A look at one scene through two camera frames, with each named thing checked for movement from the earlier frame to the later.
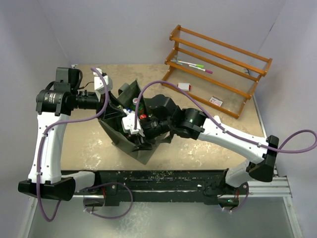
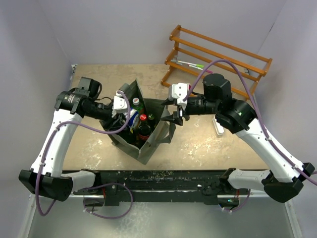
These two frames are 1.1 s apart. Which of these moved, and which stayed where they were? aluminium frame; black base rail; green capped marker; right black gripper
Moved: right black gripper
Stayed: green capped marker; aluminium frame; black base rail
